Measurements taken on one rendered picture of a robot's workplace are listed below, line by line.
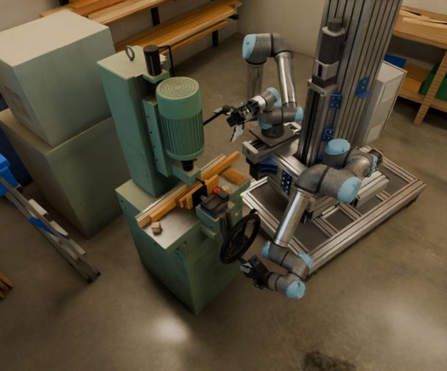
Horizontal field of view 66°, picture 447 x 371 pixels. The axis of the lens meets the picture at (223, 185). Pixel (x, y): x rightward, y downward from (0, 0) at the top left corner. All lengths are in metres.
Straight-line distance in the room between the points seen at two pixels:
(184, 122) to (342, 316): 1.67
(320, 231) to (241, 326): 0.84
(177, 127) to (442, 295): 2.12
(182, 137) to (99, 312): 1.50
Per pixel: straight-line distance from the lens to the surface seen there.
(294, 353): 2.35
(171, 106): 1.35
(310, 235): 2.51
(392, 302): 2.66
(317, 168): 1.50
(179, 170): 1.67
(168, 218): 1.69
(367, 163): 1.83
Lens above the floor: 2.21
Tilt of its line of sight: 47 degrees down
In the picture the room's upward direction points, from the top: 2 degrees counter-clockwise
